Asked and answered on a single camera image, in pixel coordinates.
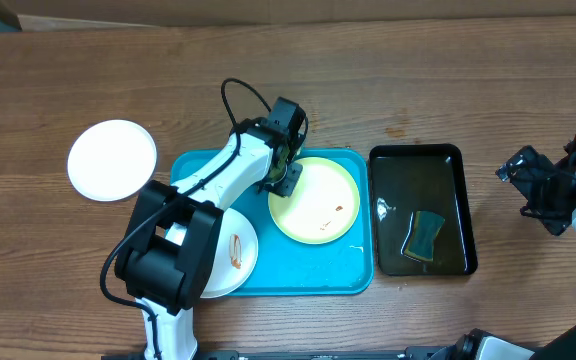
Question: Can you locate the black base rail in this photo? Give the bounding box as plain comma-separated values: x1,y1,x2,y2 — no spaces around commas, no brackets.
101,345,462,360

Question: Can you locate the teal plastic tray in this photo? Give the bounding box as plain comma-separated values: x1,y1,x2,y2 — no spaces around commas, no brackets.
171,149,374,296

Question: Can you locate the yellow-green plate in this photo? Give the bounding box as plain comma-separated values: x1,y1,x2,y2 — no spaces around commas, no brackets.
268,157,360,245

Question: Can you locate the black water tray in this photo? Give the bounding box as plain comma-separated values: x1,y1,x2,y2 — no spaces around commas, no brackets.
369,144,478,276

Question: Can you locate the cardboard board at back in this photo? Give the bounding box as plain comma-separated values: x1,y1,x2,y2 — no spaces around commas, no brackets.
5,0,576,26

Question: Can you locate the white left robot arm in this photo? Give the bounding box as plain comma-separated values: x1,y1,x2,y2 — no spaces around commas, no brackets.
100,98,308,359

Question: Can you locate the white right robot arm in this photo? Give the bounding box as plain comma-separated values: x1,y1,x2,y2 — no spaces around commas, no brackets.
432,133,576,360

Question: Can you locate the white plate with ketchup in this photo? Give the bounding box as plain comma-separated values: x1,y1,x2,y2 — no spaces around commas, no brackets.
201,208,258,299

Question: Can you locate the pink-white plate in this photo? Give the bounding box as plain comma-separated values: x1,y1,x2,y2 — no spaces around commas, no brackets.
67,119,157,202

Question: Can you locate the green yellow sponge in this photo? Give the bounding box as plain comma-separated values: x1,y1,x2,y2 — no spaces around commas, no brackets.
401,211,445,262

